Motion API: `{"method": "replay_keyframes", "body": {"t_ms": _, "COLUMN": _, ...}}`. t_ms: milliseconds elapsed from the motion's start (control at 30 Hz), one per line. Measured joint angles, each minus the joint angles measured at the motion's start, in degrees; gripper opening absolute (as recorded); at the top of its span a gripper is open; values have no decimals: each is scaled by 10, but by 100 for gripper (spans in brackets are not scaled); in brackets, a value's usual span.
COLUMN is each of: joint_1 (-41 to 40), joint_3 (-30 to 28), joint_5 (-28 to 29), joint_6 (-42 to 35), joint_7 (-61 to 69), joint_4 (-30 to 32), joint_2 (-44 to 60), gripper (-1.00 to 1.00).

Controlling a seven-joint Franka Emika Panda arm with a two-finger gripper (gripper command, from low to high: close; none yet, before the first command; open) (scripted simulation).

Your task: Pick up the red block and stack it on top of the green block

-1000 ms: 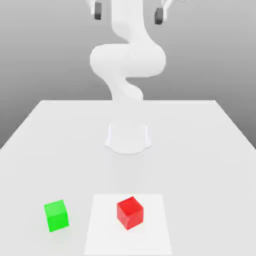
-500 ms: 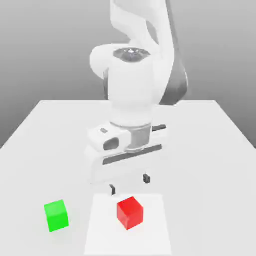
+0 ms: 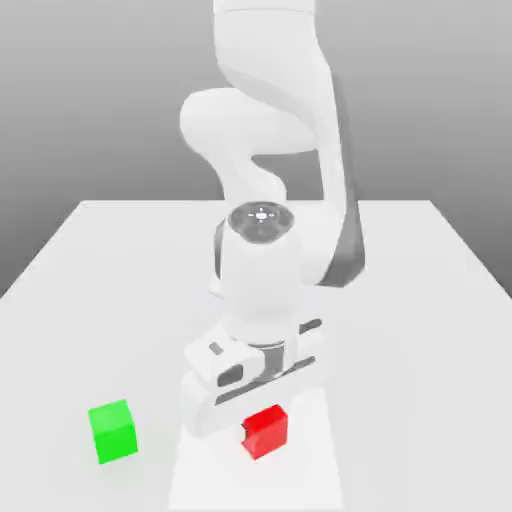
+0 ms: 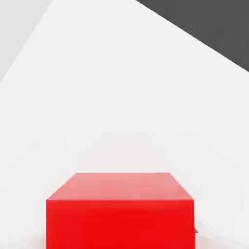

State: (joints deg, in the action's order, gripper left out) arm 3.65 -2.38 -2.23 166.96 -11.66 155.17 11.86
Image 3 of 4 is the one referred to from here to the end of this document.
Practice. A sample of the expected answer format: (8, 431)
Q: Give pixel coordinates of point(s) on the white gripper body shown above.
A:
(256, 394)

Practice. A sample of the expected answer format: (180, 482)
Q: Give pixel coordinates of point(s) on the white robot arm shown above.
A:
(260, 280)

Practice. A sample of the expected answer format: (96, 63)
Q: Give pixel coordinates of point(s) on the small red cube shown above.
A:
(267, 434)

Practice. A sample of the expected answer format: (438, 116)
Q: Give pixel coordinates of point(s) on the small green cube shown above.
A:
(114, 434)

